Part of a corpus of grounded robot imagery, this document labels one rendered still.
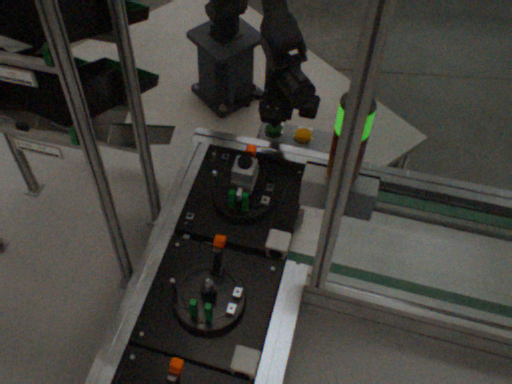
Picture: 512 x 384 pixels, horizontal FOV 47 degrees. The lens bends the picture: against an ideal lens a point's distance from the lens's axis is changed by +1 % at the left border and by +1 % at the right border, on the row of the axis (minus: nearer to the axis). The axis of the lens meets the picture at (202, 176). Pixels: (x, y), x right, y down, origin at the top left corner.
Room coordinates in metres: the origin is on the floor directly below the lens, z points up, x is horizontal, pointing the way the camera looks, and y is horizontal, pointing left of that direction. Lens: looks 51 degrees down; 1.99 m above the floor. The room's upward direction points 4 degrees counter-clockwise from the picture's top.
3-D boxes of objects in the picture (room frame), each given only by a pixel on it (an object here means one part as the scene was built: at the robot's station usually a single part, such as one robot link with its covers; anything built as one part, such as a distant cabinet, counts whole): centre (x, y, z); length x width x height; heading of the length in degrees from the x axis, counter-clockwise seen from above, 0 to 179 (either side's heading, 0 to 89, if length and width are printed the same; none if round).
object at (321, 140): (0.92, -0.24, 0.93); 0.21 x 0.07 x 0.06; 69
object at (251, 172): (0.74, -0.08, 1.06); 0.08 x 0.04 x 0.07; 159
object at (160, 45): (1.17, -0.04, 0.84); 0.90 x 0.70 x 0.03; 33
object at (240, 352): (0.51, 0.00, 1.01); 0.24 x 0.24 x 0.13; 69
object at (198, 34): (1.19, -0.08, 0.96); 0.15 x 0.15 x 0.20; 33
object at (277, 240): (0.62, -0.14, 0.97); 0.05 x 0.05 x 0.04; 69
